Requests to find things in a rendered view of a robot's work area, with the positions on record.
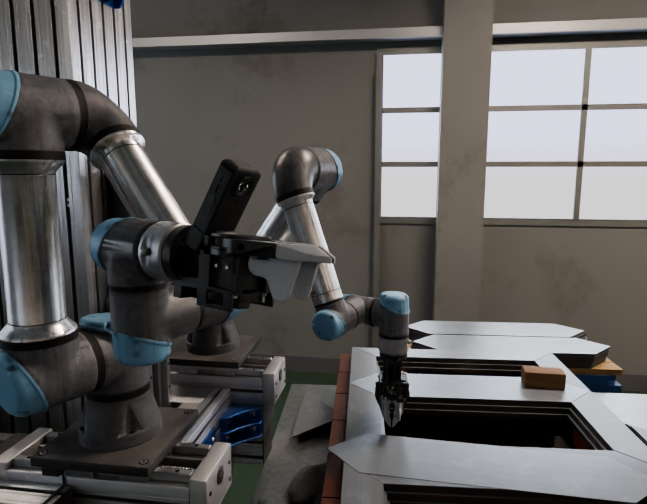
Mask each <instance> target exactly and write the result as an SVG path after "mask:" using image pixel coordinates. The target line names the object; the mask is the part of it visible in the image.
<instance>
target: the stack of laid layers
mask: <svg viewBox="0 0 647 504"><path fill-rule="evenodd" d="M522 366H537V367H539V365H538V364H537V363H536V362H535V361H520V360H484V359H449V358H414V357H407V359H406V360H404V361H402V366H401V371H404V372H423V373H456V374H489V375H521V368H522ZM402 415H428V416H455V417H482V418H509V419H536V420H563V421H567V422H568V423H569V424H570V425H571V427H572V428H573V429H574V430H575V432H576V433H577V434H578V435H579V437H580V438H581V439H582V440H583V441H584V443H585V444H586V445H587V446H588V448H589V449H590V450H586V449H562V448H538V447H516V448H526V449H537V450H547V451H558V452H568V453H579V454H589V455H600V456H607V457H609V458H612V459H614V460H616V461H618V462H621V463H623V464H625V465H627V466H629V467H632V468H634V469H636V470H638V471H641V472H643V473H645V474H647V463H646V462H644V461H641V460H638V459H636V458H633V457H630V456H628V455H625V454H623V453H620V452H617V451H615V450H613V449H612V448H611V447H610V446H609V445H608V444H607V442H606V441H605V440H604V439H603V438H602V437H601V436H600V434H599V433H598V432H597V431H596V430H595V429H594V428H593V427H592V425H591V424H590V423H589V422H588V421H587V420H586V419H585V417H584V416H583V415H582V414H581V413H580V412H579V411H578V410H577V408H576V407H575V406H574V405H573V404H572V402H545V401H516V400H487V399H458V398H429V397H409V399H408V403H406V405H405V406H404V411H403V413H402ZM368 475H370V476H371V477H373V478H374V479H376V480H378V481H379V482H381V483H383V484H384V500H385V504H634V503H625V502H616V501H607V500H598V499H589V498H580V497H571V496H561V495H552V494H543V493H534V492H525V491H516V490H507V489H498V488H489V487H480V486H471V485H461V484H452V483H443V482H434V481H425V480H417V479H408V478H399V477H391V476H382V475H373V474H368ZM637 504H647V496H646V497H645V498H643V499H642V500H641V501H639V502H638V503H637Z"/></svg>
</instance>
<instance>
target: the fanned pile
mask: <svg viewBox="0 0 647 504"><path fill-rule="evenodd" d="M333 410H334V408H332V407H330V406H328V405H327V404H325V403H323V402H321V401H319V400H317V399H315V398H313V397H311V396H310V395H308V394H307V395H305V397H303V399H302V403H301V406H300V409H299V413H298V416H297V420H296V423H295V426H294V430H293V433H292V437H291V438H295V437H297V436H300V435H302V434H305V433H307V432H309V431H312V430H314V429H317V428H319V427H322V426H324V425H326V424H329V423H331V422H332V418H333Z"/></svg>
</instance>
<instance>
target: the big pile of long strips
mask: <svg viewBox="0 0 647 504"><path fill-rule="evenodd" d="M408 338H409V340H412V342H413V343H412V345H411V346H410V347H411V349H435V350H472V351H509V352H546V353H553V354H554V355H555V356H556V357H557V358H558V359H559V360H560V361H561V362H562V363H563V364H564V365H565V366H566V367H567V368H584V369H591V368H593V367H594V366H596V365H598V364H600V363H602V362H603V361H605V359H607V355H608V351H610V348H611V346H607V345H603V344H599V343H595V342H591V341H588V339H586V338H587V337H586V333H585V331H584V330H579V329H575V328H571V327H566V326H562V325H557V324H547V323H505V322H463V321H420V322H417V323H414V324H410V325H409V336H408Z"/></svg>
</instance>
